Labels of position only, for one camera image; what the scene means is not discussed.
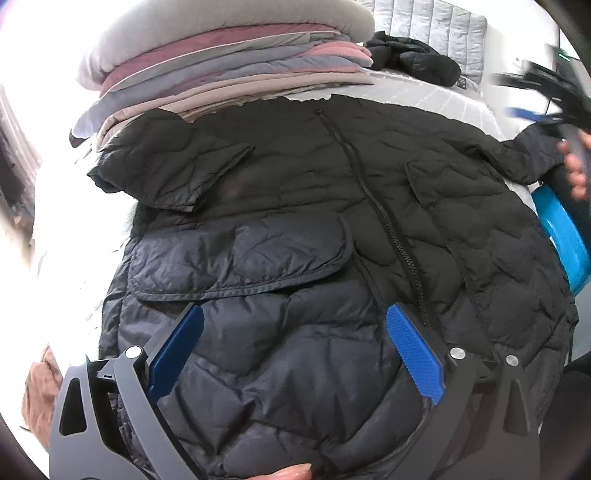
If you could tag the person's left hand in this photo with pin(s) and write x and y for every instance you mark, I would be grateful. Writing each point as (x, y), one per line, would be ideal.
(295, 471)

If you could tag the person's right hand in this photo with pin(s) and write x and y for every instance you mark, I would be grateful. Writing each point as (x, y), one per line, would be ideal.
(577, 175)

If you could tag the black quilted puffer jacket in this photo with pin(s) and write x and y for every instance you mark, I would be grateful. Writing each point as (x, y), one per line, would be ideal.
(286, 221)

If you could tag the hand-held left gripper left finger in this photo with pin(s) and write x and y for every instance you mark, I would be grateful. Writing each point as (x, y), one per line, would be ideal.
(178, 346)

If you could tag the blue plastic stool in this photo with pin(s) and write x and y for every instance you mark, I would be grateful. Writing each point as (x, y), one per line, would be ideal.
(561, 230)

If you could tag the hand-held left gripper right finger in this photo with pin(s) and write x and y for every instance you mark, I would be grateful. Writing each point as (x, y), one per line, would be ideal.
(411, 350)

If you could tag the crumpled black clothes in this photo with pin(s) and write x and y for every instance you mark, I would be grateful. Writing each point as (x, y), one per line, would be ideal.
(415, 60)

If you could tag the brown cloth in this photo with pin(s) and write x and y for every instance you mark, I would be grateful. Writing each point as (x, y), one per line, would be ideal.
(39, 397)

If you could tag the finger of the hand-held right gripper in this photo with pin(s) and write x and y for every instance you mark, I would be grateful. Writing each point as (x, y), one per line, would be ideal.
(526, 114)
(531, 78)

